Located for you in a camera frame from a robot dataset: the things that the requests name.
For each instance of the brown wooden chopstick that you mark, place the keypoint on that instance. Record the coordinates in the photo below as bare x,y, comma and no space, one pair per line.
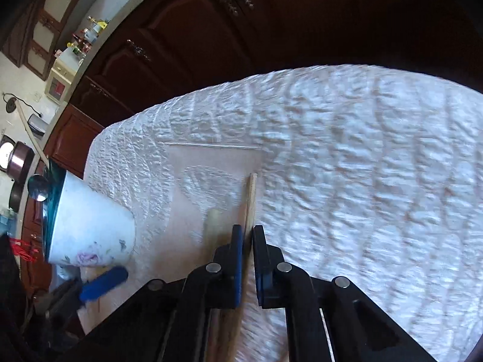
249,203

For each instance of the white floral cup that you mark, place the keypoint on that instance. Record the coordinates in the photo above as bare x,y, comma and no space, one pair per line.
86,218

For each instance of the dark wooden kitchen cabinet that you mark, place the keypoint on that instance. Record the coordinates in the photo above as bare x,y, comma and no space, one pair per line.
226,45

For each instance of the cream countertop appliance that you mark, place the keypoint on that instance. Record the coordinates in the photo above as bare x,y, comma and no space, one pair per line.
60,75

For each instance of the metal spoon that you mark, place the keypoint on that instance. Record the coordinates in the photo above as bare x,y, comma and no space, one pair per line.
37,187

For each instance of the copper metal pot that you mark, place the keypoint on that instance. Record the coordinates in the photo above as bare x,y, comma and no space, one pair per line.
19,160

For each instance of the red tassel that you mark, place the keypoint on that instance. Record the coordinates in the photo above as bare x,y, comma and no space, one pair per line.
22,250

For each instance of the quilted white tablecloth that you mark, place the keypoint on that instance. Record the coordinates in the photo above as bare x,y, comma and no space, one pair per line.
358,158

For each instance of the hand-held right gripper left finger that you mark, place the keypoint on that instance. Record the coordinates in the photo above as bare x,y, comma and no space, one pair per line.
237,267

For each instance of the row of small colourful bottles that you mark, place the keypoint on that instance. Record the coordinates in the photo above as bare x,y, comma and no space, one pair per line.
86,34

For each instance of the pale bamboo chopstick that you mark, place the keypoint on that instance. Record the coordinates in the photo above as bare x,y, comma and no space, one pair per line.
32,135
211,226

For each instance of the tall brown wall cabinet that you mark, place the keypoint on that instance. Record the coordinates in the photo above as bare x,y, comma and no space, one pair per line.
26,45

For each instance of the grey container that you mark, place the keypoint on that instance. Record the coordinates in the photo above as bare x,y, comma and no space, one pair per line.
37,126

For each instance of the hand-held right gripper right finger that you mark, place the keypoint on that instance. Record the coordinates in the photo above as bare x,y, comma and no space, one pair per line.
259,267

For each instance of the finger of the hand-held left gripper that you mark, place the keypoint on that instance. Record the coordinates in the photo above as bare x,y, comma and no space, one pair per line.
103,279

